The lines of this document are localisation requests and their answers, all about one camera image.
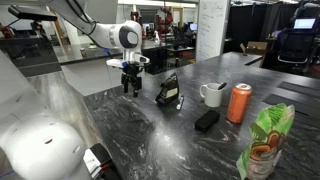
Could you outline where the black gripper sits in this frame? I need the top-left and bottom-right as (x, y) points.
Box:
(121, 64), (143, 97)

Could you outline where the black rectangular duster eraser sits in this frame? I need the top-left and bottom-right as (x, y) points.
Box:
(195, 110), (220, 132)

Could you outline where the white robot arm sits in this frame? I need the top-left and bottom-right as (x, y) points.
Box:
(0, 0), (150, 180)

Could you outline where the white marker pen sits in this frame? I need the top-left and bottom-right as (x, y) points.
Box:
(176, 95), (184, 110)

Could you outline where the white ceramic mug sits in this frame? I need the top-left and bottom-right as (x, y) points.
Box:
(200, 83), (223, 108)

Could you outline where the black marker in mug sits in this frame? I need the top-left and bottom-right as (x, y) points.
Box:
(218, 82), (227, 90)

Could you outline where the orange soda can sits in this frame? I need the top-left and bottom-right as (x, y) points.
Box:
(227, 83), (252, 123)

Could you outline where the white whiteboard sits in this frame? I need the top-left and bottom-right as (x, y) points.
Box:
(196, 0), (230, 62)

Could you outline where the cardboard box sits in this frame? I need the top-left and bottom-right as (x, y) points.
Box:
(240, 41), (268, 55)

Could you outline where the green snack bag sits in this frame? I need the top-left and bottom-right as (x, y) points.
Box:
(236, 103), (295, 180)

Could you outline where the black office chair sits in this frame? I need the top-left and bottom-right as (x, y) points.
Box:
(277, 30), (315, 73)

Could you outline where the laptop screen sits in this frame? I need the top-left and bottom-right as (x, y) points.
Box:
(293, 18), (315, 29)

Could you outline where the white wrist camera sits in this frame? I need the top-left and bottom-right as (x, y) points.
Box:
(106, 59), (128, 69)

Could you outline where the black overhead camera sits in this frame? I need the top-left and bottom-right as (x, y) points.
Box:
(8, 5), (57, 21)

